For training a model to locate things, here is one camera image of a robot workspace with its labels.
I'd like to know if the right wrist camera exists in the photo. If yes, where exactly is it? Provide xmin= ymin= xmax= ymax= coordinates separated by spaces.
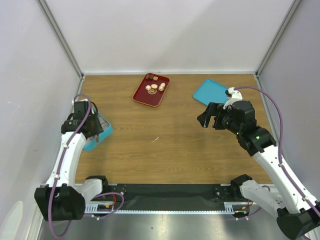
xmin=223 ymin=87 xmax=243 ymax=110

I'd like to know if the right aluminium frame post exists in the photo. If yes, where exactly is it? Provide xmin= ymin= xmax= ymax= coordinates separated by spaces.
xmin=255 ymin=0 xmax=302 ymax=78

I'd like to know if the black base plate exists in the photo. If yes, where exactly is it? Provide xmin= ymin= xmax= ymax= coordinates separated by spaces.
xmin=109 ymin=184 xmax=234 ymax=206

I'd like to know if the blue tin box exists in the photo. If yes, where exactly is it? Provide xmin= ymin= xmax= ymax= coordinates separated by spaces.
xmin=83 ymin=113 xmax=113 ymax=152

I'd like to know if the grey cable duct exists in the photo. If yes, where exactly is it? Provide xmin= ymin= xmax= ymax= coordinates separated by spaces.
xmin=84 ymin=202 xmax=248 ymax=217

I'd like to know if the blue tin lid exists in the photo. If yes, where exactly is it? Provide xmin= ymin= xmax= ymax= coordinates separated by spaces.
xmin=192 ymin=79 xmax=228 ymax=106

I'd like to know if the left aluminium frame post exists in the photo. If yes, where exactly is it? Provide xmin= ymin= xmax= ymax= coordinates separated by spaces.
xmin=36 ymin=0 xmax=84 ymax=79

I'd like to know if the aluminium frame post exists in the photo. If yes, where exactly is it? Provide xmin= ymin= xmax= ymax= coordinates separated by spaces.
xmin=36 ymin=0 xmax=84 ymax=79
xmin=255 ymin=0 xmax=302 ymax=78

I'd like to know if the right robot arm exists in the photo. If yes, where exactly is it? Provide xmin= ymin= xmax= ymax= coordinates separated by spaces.
xmin=197 ymin=100 xmax=320 ymax=240

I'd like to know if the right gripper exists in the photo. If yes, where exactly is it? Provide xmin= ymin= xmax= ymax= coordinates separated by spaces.
xmin=196 ymin=102 xmax=242 ymax=136

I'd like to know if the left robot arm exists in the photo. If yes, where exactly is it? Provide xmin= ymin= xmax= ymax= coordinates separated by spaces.
xmin=34 ymin=99 xmax=113 ymax=222

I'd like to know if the red tray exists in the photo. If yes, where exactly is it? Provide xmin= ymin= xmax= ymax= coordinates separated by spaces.
xmin=132 ymin=73 xmax=170 ymax=108

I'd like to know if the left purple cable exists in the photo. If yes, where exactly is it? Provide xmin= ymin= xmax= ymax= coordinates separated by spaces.
xmin=47 ymin=93 xmax=125 ymax=238

